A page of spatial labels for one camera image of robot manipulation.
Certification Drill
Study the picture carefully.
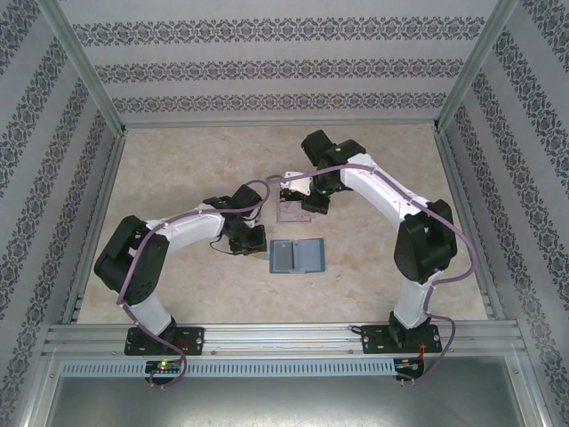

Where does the blue folding card holder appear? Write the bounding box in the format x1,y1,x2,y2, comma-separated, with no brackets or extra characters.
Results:
248,238,327,275

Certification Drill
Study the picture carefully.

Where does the sheet metal tray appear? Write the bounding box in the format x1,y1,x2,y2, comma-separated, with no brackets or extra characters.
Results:
44,355,530,427

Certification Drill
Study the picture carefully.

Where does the aluminium mounting rail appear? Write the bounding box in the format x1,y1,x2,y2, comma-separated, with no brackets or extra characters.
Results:
42,323,528,357

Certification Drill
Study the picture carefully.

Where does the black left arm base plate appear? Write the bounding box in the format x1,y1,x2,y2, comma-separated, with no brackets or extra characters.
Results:
124,326,206,357

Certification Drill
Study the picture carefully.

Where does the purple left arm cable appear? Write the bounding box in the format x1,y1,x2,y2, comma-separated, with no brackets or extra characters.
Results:
116,179,272,391

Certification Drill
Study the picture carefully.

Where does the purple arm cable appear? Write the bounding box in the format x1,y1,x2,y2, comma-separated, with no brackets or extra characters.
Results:
266,163,477,388
116,179,272,391

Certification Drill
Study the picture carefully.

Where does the grey slotted cable duct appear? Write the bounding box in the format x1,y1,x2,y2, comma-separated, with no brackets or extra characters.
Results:
60,359,399,378

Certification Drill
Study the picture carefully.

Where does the aluminium table side rail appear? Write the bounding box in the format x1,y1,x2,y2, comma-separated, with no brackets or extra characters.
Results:
437,131,507,321
60,131,130,325

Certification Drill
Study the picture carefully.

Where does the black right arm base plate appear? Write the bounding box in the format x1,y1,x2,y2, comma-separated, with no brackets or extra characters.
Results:
360,324,444,356

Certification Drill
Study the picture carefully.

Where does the aluminium corner post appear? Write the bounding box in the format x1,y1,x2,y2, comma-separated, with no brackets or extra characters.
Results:
431,0,521,134
37,0,130,137

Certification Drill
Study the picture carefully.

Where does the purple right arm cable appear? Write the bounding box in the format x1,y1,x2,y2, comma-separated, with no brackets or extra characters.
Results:
266,163,477,388

